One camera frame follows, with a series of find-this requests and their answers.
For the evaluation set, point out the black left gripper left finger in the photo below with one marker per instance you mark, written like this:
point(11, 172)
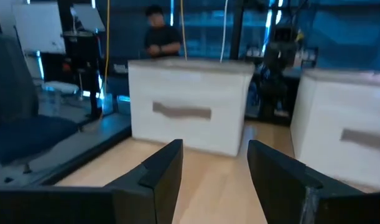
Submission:
point(158, 193)

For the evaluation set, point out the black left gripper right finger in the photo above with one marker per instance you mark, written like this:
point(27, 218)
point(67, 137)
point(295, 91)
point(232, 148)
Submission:
point(276, 186)

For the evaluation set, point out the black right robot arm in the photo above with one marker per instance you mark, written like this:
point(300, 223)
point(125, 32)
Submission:
point(278, 62)

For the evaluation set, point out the beige fabric storage bin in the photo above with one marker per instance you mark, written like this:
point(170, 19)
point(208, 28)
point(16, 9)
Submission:
point(342, 124)
point(189, 93)

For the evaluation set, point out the white round stool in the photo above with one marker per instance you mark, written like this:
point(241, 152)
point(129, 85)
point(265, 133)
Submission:
point(60, 87)

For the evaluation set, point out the black equipment stand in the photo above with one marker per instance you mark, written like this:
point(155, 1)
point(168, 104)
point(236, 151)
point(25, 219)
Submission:
point(81, 62)

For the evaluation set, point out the person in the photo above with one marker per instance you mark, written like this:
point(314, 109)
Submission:
point(161, 37)

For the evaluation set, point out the grey tilted panel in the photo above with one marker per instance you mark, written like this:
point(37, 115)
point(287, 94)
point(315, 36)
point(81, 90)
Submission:
point(88, 17)

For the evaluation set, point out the whiteboard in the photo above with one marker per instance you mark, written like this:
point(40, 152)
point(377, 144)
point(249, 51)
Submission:
point(37, 28)

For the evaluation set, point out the black aluminium table frame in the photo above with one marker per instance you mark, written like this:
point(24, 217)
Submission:
point(93, 155)

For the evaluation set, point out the black upright post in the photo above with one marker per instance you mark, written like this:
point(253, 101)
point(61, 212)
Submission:
point(237, 28)

